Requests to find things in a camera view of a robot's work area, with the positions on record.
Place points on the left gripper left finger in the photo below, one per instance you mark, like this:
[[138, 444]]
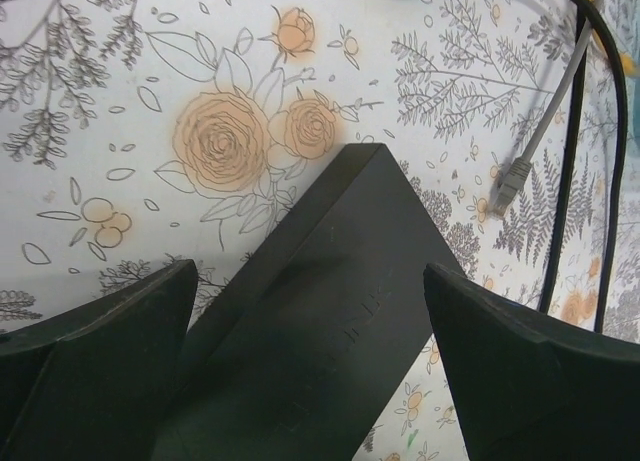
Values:
[[94, 382]]

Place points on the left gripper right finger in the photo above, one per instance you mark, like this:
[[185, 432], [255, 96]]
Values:
[[527, 386]]

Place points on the black network switch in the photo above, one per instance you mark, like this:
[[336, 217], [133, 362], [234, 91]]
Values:
[[306, 345]]

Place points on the floral tablecloth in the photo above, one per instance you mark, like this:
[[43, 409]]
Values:
[[138, 133]]

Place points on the teal plastic tray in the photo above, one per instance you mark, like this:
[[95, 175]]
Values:
[[633, 105]]

